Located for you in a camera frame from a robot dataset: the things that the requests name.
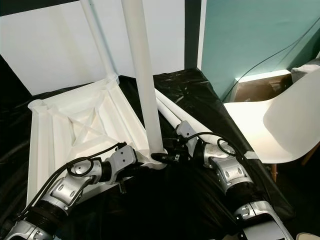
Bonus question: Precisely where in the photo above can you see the white plastic table leg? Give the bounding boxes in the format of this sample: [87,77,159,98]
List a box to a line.
[80,0,119,83]
[121,0,166,157]
[156,99,182,129]
[155,89,226,145]

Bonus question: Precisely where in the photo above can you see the white plastic table top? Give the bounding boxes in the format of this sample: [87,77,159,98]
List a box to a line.
[26,79,170,207]

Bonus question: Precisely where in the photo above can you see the black plastic sheet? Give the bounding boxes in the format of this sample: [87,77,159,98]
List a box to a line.
[0,67,296,240]

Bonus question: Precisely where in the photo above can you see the white tape piece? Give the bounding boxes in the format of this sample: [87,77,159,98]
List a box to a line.
[245,150,261,161]

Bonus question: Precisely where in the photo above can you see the brown cardboard box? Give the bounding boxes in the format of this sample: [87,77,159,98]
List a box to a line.
[225,69,294,104]

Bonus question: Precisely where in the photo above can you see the white plastic chair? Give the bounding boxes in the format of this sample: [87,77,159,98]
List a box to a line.
[222,62,320,165]

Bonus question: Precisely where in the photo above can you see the grey cushion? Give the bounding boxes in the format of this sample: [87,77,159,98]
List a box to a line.
[291,59,320,84]

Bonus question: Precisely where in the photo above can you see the white shoe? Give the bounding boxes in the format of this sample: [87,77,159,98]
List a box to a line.
[297,232,320,240]

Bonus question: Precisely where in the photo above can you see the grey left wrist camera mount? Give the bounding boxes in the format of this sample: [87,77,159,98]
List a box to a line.
[110,145,139,174]

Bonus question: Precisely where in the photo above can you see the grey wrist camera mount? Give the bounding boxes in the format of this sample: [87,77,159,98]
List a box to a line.
[176,120,199,142]
[110,145,139,174]

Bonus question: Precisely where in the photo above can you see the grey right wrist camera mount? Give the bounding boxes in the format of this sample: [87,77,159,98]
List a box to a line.
[176,120,199,142]

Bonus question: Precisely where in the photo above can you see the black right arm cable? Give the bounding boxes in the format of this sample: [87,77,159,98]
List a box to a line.
[187,131,243,158]

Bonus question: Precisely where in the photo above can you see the thin black wall cable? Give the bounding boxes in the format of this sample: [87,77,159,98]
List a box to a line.
[222,27,320,101]

